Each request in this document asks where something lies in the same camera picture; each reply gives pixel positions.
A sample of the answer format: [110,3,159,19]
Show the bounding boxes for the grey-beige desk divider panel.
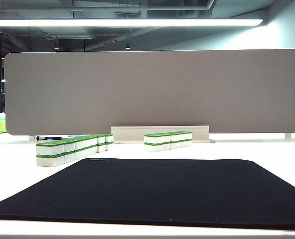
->
[3,49,295,136]

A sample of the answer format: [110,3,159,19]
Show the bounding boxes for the black fabric desk mat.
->
[0,158,295,232]

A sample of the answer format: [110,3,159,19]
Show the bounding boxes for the long ceiling light strip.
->
[0,18,264,27]

